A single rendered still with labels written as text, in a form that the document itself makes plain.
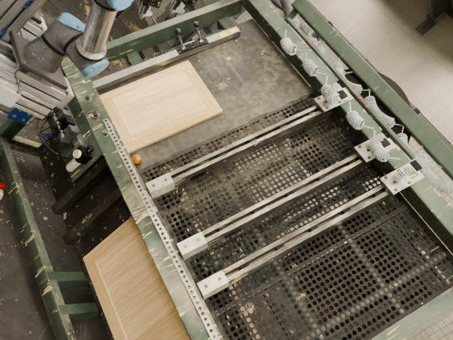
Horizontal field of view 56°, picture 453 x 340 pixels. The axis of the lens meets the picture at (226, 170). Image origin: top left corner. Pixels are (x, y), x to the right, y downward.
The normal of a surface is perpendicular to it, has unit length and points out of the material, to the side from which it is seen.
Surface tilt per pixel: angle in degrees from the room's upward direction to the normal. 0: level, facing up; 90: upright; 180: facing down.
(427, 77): 90
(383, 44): 90
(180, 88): 59
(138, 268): 90
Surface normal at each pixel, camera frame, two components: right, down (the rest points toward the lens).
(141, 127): 0.00, -0.50
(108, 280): -0.46, -0.22
